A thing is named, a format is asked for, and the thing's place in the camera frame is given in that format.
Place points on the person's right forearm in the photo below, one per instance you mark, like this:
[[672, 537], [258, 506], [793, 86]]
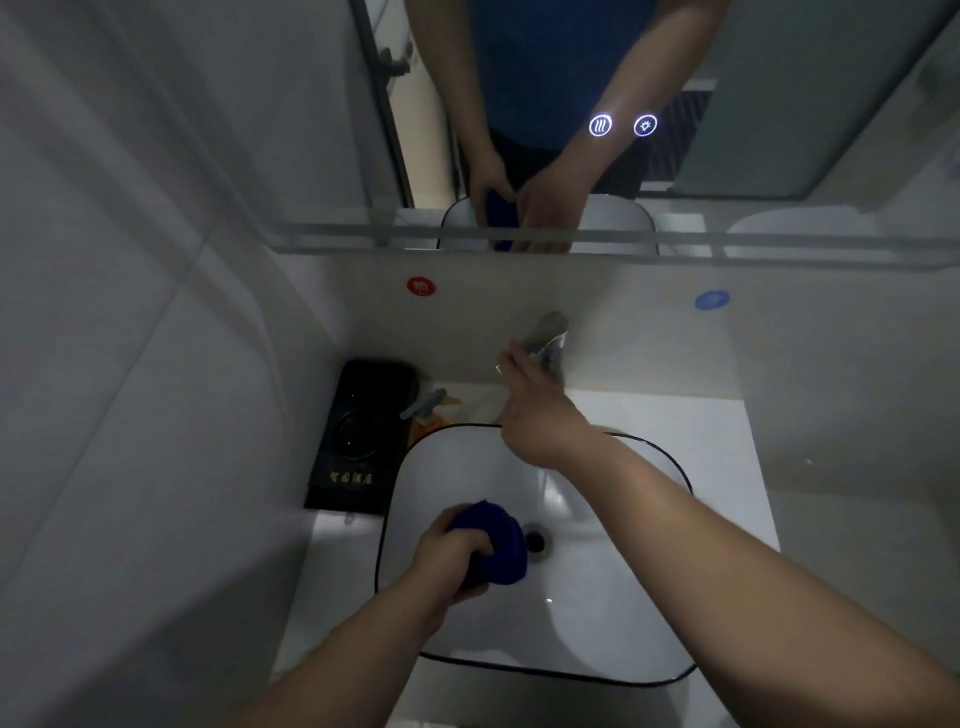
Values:
[[735, 592]]

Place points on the round blue sticker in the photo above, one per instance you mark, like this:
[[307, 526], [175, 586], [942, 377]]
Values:
[[712, 300]]

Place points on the white sink basin black rim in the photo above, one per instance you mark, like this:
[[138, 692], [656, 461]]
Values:
[[600, 622]]

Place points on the wall mirror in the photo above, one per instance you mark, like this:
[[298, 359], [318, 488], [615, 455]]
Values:
[[787, 112]]

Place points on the orange spray bottle grey trigger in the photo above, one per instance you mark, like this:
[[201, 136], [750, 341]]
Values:
[[429, 420]]

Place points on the person's left fingers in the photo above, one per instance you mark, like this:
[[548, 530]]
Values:
[[461, 546]]

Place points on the black rectangular tray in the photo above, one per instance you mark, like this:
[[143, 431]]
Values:
[[360, 442]]

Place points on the chrome faucet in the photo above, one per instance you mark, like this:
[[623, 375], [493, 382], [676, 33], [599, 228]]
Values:
[[550, 334]]

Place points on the blue cleaning cloth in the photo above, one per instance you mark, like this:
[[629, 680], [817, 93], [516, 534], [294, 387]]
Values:
[[502, 544]]

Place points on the person's left hand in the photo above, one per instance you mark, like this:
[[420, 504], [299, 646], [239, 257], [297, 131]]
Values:
[[435, 559]]

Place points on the person's right fingers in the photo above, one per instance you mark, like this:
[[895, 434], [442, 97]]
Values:
[[525, 371]]

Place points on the round red sticker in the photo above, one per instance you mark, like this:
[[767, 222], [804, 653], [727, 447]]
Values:
[[420, 286]]

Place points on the person's left forearm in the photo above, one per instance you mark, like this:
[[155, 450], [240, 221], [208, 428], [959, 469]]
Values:
[[352, 660]]

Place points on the person's right hand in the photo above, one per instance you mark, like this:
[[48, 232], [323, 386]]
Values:
[[544, 427]]

